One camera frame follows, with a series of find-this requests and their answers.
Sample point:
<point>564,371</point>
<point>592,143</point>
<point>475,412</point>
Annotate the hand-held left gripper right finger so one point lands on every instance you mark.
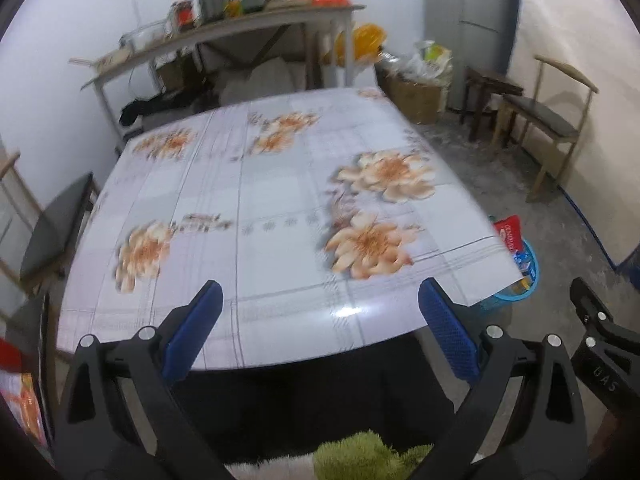
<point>447,332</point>

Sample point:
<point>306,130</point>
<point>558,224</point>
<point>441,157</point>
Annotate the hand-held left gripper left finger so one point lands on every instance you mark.
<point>192,335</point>

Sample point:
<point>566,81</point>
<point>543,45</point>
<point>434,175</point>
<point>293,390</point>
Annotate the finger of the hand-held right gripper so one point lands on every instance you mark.
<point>615,355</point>

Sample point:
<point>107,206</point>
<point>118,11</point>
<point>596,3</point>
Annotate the blue plastic waste basket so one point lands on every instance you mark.
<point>532,285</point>

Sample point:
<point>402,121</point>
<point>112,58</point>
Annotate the blue snack wrapper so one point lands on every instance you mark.
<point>525,262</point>

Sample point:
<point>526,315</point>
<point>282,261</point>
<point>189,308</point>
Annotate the red snack bag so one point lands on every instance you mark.
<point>510,235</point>

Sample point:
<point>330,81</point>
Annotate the person's black pants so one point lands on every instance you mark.
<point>310,400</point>

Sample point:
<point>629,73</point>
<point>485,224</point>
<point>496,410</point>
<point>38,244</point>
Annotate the fluffy green white garment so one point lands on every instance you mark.
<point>360,455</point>

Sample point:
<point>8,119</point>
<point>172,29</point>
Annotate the floral tablecloth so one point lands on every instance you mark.
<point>280,185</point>

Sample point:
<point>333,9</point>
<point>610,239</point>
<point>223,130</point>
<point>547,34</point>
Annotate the wooden chair with dark seat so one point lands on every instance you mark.
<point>55,225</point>
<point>545,115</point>

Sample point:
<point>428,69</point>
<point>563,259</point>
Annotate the black cloth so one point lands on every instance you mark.
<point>150,107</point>

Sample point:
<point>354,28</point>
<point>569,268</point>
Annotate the dark wooden stool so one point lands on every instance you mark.
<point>492,82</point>

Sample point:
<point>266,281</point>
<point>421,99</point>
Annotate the white plastic bags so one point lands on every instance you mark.
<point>402,62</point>

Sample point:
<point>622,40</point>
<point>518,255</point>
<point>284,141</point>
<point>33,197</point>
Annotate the green white bag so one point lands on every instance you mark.
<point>435,57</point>

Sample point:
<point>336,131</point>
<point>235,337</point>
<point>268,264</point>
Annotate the glass bowl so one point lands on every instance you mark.
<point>145,37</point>

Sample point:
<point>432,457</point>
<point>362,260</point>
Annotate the yellow plastic bag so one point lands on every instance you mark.
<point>367,40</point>

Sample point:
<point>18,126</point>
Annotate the long grey side table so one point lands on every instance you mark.
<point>250,25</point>

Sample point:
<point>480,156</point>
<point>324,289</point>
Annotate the red sauce jar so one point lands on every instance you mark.
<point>182,17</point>

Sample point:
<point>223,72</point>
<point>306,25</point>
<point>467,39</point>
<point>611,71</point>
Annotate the grey refrigerator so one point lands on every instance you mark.
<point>470,10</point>

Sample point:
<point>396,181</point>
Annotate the glass pickle jar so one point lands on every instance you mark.
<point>232,4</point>

